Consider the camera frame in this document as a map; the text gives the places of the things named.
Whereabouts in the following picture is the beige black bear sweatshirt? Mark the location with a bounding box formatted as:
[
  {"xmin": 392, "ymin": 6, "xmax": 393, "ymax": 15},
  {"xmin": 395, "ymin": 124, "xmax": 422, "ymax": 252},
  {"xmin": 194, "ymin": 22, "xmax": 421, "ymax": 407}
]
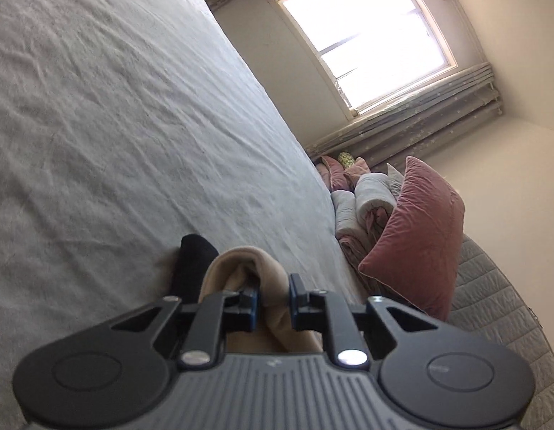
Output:
[{"xmin": 168, "ymin": 234, "xmax": 323, "ymax": 354}]

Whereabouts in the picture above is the folded grey pink quilt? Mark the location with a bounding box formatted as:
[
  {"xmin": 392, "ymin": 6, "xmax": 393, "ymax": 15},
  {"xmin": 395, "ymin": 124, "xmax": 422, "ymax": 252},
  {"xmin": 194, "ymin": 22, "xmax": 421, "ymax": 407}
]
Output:
[{"xmin": 331, "ymin": 159, "xmax": 403, "ymax": 297}]

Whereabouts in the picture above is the pink velvet pillow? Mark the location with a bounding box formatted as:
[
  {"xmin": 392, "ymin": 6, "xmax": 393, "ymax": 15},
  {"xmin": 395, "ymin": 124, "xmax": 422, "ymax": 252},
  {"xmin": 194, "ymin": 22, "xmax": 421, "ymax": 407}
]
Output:
[{"xmin": 359, "ymin": 156, "xmax": 465, "ymax": 321}]

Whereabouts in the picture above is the small pink pillow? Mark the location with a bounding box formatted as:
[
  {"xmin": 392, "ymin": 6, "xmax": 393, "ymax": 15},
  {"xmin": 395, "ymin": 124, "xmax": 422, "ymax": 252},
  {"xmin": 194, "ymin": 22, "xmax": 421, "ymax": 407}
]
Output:
[{"xmin": 316, "ymin": 152, "xmax": 371, "ymax": 192}]

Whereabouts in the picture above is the grey quilted headboard cover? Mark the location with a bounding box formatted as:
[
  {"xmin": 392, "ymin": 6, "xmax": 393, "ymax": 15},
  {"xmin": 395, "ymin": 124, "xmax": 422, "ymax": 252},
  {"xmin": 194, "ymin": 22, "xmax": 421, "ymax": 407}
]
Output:
[{"xmin": 448, "ymin": 236, "xmax": 554, "ymax": 429}]

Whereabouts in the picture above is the grey patterned curtain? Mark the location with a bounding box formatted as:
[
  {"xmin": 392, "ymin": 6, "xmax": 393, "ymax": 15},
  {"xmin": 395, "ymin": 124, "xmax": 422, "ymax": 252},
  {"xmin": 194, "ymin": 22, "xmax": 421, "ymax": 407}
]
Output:
[{"xmin": 306, "ymin": 62, "xmax": 502, "ymax": 171}]

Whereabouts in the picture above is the window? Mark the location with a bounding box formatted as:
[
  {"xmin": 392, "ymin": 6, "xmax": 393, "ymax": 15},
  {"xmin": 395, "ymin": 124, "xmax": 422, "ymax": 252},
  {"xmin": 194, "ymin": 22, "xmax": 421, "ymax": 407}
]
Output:
[{"xmin": 274, "ymin": 0, "xmax": 458, "ymax": 116}]

